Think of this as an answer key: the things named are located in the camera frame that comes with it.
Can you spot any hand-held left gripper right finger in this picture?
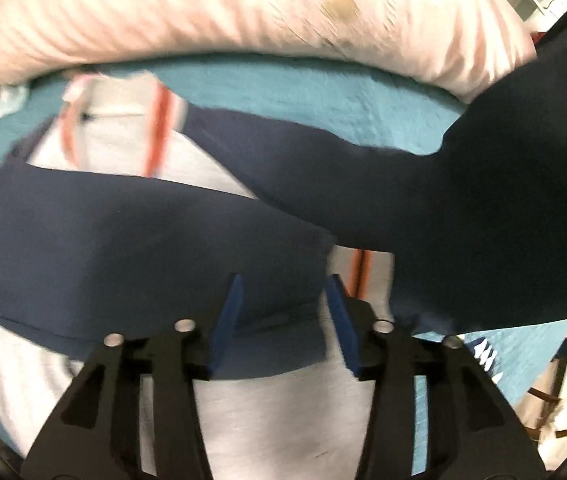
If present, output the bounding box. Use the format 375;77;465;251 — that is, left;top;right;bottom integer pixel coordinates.
324;274;547;480

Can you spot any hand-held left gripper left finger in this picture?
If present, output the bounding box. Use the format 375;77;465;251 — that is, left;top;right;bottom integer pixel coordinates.
21;274;244;480

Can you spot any navy and grey sweatshirt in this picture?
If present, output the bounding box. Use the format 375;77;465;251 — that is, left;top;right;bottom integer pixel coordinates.
0;35;567;480

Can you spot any teal quilted blanket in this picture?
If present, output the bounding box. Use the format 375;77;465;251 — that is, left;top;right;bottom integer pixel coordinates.
0;55;567;461

